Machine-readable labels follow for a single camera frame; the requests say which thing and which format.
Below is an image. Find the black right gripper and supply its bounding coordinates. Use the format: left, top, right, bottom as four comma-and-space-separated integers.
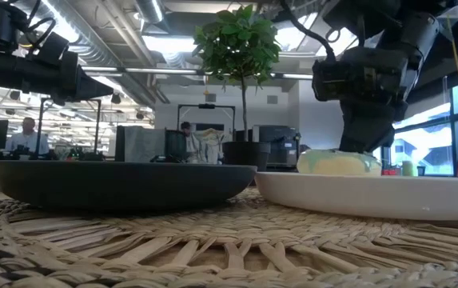
311, 46, 409, 154

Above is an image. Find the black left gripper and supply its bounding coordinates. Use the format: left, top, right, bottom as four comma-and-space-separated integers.
0, 47, 114, 106

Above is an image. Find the green glazed donut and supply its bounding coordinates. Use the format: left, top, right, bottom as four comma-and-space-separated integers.
296, 148, 383, 177

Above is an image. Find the green cup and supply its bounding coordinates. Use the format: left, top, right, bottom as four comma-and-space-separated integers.
400, 160, 415, 178

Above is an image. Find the white round plate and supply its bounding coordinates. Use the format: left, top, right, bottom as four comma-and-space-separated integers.
254, 170, 458, 222

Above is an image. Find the grey partition panel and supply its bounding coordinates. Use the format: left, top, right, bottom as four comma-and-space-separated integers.
114, 126, 166, 163

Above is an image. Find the person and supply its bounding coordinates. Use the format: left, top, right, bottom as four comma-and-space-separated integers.
5, 117, 50, 156
180, 121, 198, 163

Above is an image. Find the grey printer cabinet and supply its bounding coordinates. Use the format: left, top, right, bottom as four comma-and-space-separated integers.
252, 124, 301, 167

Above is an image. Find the black round plate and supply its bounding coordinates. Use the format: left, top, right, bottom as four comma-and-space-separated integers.
0, 159, 258, 212

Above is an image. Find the black plant pot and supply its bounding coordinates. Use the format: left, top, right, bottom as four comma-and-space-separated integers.
222, 141, 272, 172

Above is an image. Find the green leafy plant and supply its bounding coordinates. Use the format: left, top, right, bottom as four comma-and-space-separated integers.
191, 3, 282, 143

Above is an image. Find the round woven straw mat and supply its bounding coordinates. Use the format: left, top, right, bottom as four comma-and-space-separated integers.
0, 186, 458, 288

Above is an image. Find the black rig frame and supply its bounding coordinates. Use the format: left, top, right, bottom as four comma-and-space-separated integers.
35, 98, 102, 156
177, 103, 237, 142

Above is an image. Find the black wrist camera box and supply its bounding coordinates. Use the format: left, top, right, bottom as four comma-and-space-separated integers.
32, 31, 70, 67

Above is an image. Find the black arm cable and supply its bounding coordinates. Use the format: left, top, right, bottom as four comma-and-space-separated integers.
279, 0, 338, 62
23, 0, 58, 46

